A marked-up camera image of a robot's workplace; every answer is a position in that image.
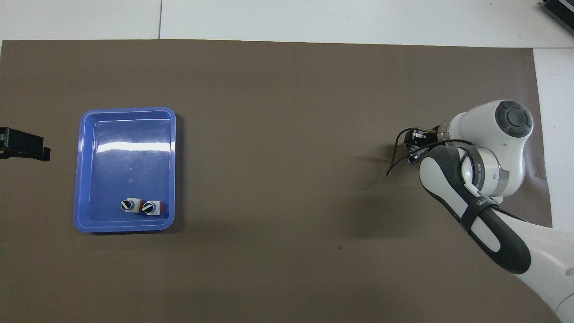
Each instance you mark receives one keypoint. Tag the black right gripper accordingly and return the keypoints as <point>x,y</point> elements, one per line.
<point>436,139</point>

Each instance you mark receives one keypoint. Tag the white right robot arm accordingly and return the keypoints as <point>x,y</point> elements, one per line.
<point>489,148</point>

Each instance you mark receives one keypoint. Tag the blue plastic tray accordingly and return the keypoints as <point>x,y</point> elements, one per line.
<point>125,170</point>

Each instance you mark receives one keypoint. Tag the brown table mat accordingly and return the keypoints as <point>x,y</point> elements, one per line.
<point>278,134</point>

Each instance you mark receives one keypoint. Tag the black ribbed device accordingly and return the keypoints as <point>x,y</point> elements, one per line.
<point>560,10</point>

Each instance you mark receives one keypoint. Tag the red-base rotary switch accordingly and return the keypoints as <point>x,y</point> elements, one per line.
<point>152,208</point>
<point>130,205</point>

